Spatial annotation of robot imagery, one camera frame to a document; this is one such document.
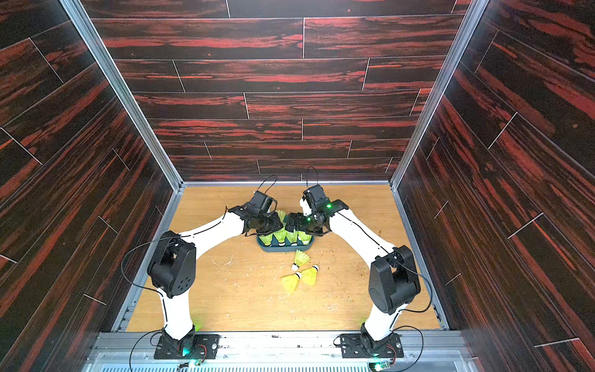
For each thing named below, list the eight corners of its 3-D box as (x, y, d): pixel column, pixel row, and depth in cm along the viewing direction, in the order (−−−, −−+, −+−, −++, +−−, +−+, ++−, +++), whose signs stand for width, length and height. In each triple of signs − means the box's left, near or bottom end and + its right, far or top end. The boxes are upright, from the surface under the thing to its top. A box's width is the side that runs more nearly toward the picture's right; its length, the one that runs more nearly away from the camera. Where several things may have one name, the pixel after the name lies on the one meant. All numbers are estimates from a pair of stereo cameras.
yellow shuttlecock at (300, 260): (287, 266, 93) (287, 261, 90) (297, 254, 97) (297, 249, 93) (299, 274, 91) (299, 269, 88) (308, 261, 95) (308, 256, 91)
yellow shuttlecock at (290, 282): (285, 295, 86) (285, 292, 84) (281, 280, 90) (280, 277, 88) (305, 288, 88) (305, 285, 86) (299, 274, 92) (299, 271, 90)
